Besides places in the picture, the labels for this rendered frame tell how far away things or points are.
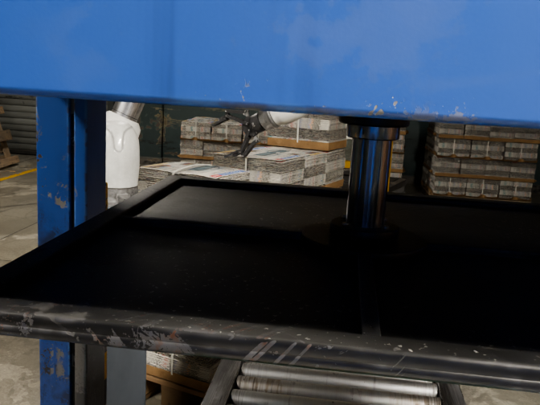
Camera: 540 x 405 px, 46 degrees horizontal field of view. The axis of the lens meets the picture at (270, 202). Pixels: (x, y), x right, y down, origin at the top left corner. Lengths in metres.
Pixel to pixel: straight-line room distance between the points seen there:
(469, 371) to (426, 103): 0.17
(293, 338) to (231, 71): 0.17
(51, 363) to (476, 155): 7.22
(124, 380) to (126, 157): 0.80
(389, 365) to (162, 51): 0.22
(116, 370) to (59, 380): 1.33
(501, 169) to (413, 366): 7.74
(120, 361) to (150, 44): 2.14
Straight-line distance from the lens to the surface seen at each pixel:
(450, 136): 7.93
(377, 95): 0.29
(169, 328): 0.40
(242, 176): 2.67
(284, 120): 2.43
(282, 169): 3.04
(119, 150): 2.21
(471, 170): 8.04
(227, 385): 1.45
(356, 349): 0.39
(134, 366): 2.44
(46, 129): 1.00
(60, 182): 1.00
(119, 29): 0.31
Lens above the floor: 1.47
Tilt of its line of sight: 11 degrees down
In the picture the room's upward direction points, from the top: 3 degrees clockwise
